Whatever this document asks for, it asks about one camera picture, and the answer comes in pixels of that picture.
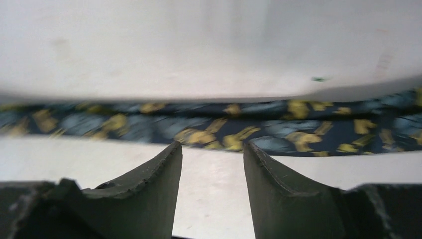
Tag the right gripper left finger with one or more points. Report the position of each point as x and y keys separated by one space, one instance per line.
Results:
x=139 y=204

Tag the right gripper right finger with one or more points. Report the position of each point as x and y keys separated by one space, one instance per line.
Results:
x=288 y=205

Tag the blue floral necktie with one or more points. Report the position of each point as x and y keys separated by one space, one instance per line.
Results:
x=298 y=128

